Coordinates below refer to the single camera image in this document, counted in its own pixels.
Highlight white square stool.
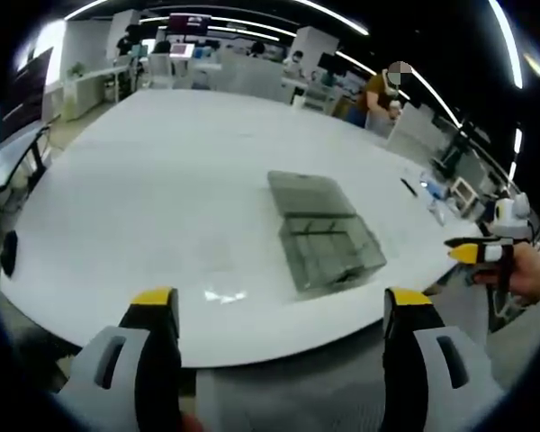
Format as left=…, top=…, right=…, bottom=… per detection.
left=448, top=175, right=482, bottom=218

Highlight transparent guide fixture box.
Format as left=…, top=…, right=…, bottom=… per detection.
left=266, top=169, right=389, bottom=302

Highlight black metal stand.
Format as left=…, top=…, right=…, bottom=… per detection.
left=430, top=129, right=474, bottom=177

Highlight blue and white small items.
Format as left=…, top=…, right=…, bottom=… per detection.
left=418, top=178, right=449, bottom=226

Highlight person's right hand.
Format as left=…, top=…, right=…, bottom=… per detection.
left=506, top=244, right=540, bottom=308

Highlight desk with black legs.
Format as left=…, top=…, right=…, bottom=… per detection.
left=0, top=124, right=54, bottom=212

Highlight dark red wall screen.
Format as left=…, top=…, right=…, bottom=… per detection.
left=167, top=13, right=209, bottom=34

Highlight person's left hand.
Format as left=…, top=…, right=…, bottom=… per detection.
left=179, top=411, right=207, bottom=432

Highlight white side desk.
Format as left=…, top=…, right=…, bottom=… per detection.
left=61, top=66, right=132, bottom=122

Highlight white partition board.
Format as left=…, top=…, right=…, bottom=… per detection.
left=219, top=52, right=285, bottom=98
left=385, top=104, right=449, bottom=159

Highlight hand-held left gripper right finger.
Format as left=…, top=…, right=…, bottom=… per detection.
left=382, top=287, right=509, bottom=432

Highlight large dark monitor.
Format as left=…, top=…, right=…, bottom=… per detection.
left=0, top=46, right=56, bottom=137

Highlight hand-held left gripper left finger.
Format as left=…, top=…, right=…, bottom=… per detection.
left=55, top=286, right=185, bottom=432

